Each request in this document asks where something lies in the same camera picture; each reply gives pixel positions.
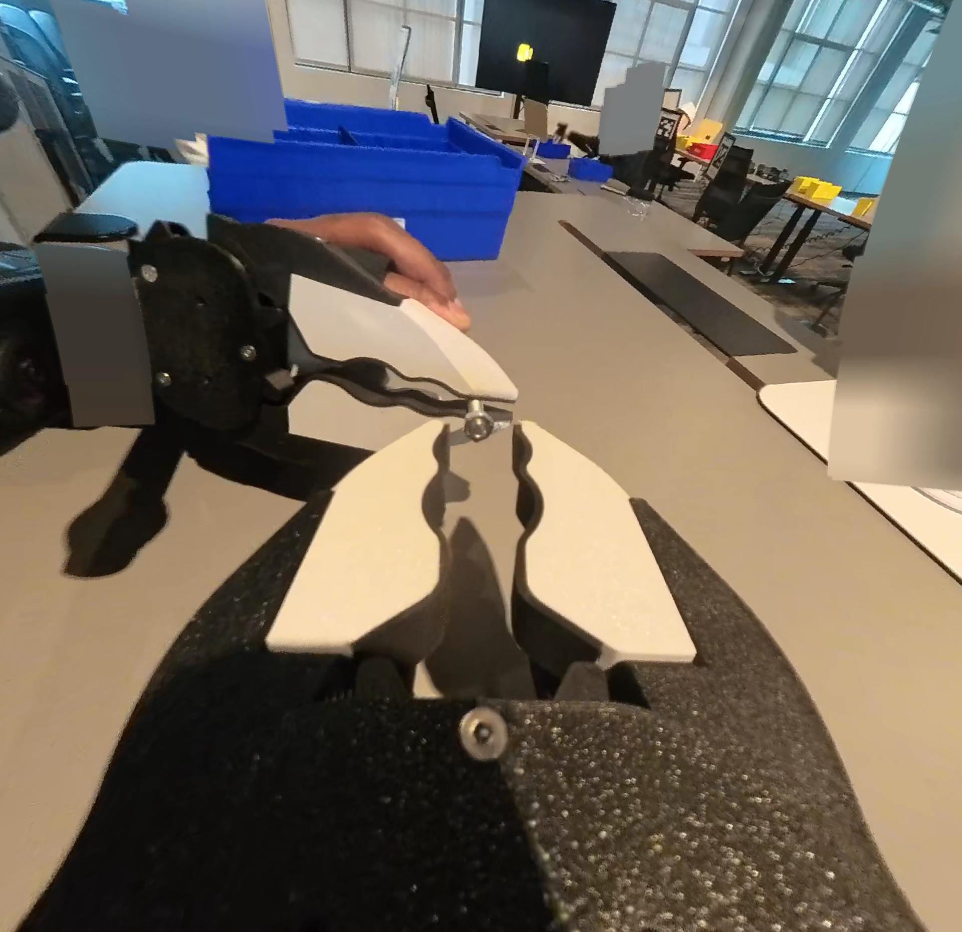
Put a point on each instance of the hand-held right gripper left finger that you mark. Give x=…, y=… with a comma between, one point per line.
x=361, y=556

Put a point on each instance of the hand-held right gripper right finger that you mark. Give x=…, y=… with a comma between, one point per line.
x=601, y=564

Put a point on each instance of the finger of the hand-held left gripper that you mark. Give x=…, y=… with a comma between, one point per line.
x=410, y=406
x=398, y=338

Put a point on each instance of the silver bolt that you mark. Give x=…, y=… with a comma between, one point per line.
x=477, y=426

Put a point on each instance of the person's left forearm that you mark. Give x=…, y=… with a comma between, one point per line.
x=19, y=361

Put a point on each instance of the person's left hand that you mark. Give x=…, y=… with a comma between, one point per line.
x=406, y=255

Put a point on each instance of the white rounded object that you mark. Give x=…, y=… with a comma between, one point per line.
x=143, y=195

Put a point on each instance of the blue plastic bin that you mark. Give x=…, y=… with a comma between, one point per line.
x=376, y=188

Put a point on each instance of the white document stand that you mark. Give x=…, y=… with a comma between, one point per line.
x=797, y=421

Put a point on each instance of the small blue bin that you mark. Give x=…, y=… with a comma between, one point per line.
x=555, y=150
x=590, y=170

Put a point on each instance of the small white board stand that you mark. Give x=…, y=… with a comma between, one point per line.
x=535, y=120

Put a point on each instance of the pile of clear plastic bags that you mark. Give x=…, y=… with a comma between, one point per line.
x=639, y=207

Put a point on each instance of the black desk mat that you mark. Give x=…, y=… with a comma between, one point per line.
x=699, y=300

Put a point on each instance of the black office chair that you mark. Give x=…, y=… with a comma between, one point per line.
x=740, y=192
x=661, y=165

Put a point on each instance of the large black monitor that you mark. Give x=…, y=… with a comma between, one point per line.
x=548, y=37

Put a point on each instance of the black and white tag board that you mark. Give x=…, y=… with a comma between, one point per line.
x=667, y=124
x=725, y=150

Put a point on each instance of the yellow bins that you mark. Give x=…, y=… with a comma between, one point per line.
x=703, y=139

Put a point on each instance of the yellow bin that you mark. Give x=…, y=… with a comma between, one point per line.
x=818, y=188

